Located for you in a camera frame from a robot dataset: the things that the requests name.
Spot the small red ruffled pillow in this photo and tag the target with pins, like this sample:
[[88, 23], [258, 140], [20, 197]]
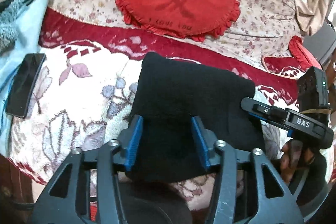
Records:
[[303, 56]]

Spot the light blue fleece jacket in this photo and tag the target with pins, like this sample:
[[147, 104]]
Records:
[[21, 23]]

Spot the right hand holding gripper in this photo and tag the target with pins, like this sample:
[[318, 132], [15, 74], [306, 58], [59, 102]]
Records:
[[294, 156]]

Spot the red white plush blanket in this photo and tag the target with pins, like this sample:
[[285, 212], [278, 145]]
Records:
[[87, 85]]

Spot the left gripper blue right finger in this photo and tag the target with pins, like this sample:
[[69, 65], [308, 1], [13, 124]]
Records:
[[204, 141]]

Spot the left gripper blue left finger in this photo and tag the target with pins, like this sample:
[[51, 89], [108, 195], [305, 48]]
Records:
[[129, 140]]

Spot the black smartphone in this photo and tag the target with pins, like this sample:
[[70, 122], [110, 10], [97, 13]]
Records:
[[23, 85]]

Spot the black knit pants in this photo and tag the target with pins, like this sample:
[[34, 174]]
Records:
[[170, 93]]

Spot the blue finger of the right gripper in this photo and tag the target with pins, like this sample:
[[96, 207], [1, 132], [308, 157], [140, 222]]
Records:
[[258, 116]]

